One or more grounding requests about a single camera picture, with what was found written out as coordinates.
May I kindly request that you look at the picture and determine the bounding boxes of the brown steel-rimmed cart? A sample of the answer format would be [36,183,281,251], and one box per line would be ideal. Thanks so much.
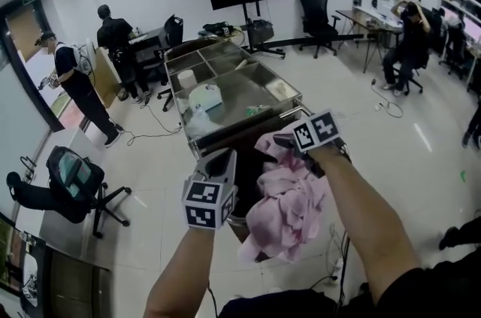
[163,36,313,265]

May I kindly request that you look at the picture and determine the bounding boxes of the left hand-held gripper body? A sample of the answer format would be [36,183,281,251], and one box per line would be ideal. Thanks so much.
[182,147,239,231]

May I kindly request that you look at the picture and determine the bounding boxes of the black power cable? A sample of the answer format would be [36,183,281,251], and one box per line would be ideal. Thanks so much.
[304,229,351,310]

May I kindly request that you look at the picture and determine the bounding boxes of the green packet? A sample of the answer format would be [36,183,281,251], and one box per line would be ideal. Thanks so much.
[245,104,272,118]

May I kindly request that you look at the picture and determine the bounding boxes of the white round tub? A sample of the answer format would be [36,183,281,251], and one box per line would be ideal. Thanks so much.
[187,83,223,111]

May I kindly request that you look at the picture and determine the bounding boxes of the clear plastic bag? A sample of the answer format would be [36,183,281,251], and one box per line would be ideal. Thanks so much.
[183,106,223,140]

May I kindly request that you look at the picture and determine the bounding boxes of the person's left forearm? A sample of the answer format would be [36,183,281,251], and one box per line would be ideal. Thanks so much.
[142,226,218,318]

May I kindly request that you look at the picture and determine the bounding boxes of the wooden desk black legs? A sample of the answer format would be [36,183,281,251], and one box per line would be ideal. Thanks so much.
[335,6,406,74]

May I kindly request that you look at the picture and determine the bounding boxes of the lit pink computer monitor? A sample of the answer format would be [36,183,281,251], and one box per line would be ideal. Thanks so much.
[464,14,481,43]

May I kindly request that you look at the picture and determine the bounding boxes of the person's black clothing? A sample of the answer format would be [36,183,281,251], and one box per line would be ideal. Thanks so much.
[216,252,481,318]

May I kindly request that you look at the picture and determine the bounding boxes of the brown cardboard panel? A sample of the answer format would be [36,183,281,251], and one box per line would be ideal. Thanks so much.
[91,44,124,110]

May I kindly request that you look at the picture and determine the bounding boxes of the white wall shelf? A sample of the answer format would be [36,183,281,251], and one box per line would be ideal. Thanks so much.
[440,0,481,19]

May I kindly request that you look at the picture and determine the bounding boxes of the black high-back office chair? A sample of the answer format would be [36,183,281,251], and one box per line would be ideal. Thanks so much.
[298,0,342,60]

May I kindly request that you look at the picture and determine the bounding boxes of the wooden door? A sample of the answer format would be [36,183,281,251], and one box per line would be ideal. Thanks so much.
[5,4,50,64]

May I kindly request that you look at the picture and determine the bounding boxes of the black and teal backpack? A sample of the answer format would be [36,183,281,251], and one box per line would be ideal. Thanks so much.
[45,145,106,205]

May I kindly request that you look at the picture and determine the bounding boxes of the black swivel chair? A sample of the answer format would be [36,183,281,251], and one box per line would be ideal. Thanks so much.
[392,53,425,96]

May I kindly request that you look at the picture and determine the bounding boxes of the white toilet paper roll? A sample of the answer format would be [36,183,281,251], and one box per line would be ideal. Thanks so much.
[176,69,197,89]

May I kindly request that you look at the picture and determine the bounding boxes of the black cable with plug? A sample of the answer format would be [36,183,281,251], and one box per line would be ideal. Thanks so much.
[370,77,405,119]

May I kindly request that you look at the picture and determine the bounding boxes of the person's right forearm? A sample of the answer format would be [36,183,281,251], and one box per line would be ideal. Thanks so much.
[310,145,425,305]

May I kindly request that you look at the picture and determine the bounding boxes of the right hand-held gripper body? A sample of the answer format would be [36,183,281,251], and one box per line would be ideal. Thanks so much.
[284,109,341,154]

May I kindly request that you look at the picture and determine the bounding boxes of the black floor cable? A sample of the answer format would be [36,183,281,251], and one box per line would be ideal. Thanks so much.
[126,101,184,148]

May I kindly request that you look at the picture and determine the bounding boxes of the beige sponge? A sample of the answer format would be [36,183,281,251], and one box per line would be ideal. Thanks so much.
[271,80,295,100]

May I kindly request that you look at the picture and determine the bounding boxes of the white backpack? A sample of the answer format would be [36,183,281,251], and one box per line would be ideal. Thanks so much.
[73,41,95,76]

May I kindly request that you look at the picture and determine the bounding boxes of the pink cloth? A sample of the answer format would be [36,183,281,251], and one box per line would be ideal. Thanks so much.
[238,123,331,265]

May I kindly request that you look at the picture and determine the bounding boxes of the bin with clear bag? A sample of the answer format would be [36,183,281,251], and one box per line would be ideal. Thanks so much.
[249,19,276,47]

